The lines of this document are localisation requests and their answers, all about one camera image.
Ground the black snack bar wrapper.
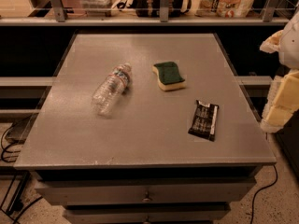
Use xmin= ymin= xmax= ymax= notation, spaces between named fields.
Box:
xmin=188 ymin=100 xmax=219 ymax=141

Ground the grey metal shelf rail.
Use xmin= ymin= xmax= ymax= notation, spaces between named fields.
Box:
xmin=0 ymin=17 xmax=288 ymax=27

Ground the printed snack bag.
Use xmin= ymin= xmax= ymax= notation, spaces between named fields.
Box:
xmin=196 ymin=0 xmax=254 ymax=18

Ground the black cables left floor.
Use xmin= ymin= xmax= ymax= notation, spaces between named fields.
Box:
xmin=0 ymin=115 xmax=32 ymax=164

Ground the green and yellow sponge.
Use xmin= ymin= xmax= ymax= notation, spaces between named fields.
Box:
xmin=152 ymin=62 xmax=186 ymax=91

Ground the black backpack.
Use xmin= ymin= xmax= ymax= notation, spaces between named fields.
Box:
xmin=129 ymin=0 xmax=192 ymax=17

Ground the black power cable right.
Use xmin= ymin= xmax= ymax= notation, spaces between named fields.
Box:
xmin=249 ymin=165 xmax=278 ymax=224

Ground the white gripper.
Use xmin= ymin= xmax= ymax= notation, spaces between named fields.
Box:
xmin=260 ymin=12 xmax=299 ymax=133

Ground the clear plastic water bottle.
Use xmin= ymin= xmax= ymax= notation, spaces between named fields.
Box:
xmin=92 ymin=63 xmax=132 ymax=117

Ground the grey drawer cabinet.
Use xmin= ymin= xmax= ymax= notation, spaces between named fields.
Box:
xmin=15 ymin=34 xmax=276 ymax=224

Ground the round drawer knob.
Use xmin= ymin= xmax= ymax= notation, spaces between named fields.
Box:
xmin=142 ymin=191 xmax=152 ymax=203

